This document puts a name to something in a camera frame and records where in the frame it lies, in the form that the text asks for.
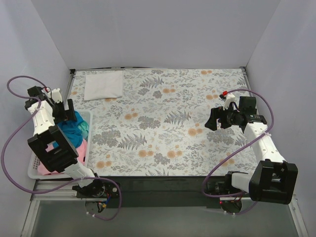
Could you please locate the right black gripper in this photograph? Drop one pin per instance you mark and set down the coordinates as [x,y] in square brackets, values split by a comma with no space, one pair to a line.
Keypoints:
[219,118]

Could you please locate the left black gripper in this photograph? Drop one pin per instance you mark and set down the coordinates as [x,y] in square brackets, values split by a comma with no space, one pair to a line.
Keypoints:
[67,111]

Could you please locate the teal blue t shirt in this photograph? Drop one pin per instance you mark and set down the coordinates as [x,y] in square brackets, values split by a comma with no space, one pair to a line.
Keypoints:
[71,129]

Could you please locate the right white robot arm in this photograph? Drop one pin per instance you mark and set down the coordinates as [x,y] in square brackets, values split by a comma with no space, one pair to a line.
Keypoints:
[274,178]

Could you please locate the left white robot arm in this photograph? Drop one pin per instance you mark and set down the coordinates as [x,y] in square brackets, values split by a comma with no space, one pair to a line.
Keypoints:
[58,141]

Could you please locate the mint green t shirt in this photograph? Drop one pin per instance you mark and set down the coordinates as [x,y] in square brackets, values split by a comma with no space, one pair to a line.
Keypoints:
[84,128]

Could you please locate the folded white t shirt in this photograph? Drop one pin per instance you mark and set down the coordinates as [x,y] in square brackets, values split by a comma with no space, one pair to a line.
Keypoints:
[103,86]

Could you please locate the floral patterned table cloth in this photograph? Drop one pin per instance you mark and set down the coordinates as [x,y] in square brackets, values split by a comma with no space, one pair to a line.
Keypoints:
[157,127]

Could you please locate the white plastic laundry basket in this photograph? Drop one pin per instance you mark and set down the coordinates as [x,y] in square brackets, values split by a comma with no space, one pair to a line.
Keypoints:
[35,169]

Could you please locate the pink t shirt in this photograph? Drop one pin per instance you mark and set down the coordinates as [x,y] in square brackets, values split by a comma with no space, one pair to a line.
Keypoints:
[81,152]

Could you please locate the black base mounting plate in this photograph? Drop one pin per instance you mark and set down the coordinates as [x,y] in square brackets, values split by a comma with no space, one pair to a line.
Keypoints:
[171,191]

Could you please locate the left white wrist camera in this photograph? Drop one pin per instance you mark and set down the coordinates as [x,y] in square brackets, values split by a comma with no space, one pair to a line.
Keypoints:
[54,94]

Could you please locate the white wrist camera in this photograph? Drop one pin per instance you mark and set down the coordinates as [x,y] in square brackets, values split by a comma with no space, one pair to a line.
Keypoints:
[54,94]
[228,99]

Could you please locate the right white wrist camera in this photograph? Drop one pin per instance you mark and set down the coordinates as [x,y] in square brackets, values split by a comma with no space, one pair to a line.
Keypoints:
[228,99]

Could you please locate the aluminium frame rail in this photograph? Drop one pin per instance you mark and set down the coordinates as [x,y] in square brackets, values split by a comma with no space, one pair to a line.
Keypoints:
[63,194]

